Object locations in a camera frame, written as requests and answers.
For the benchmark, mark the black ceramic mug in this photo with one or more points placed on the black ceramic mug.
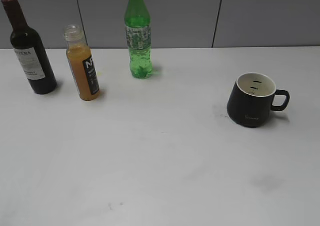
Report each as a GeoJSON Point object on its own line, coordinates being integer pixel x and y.
{"type": "Point", "coordinates": [253, 97]}

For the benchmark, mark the NFC orange juice bottle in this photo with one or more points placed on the NFC orange juice bottle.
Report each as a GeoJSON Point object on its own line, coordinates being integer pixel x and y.
{"type": "Point", "coordinates": [81, 63]}

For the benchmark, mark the green plastic soda bottle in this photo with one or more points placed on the green plastic soda bottle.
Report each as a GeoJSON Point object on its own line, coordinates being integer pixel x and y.
{"type": "Point", "coordinates": [137, 22]}

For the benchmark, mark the dark red wine bottle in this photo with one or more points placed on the dark red wine bottle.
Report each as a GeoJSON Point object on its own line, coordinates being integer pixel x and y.
{"type": "Point", "coordinates": [29, 50]}

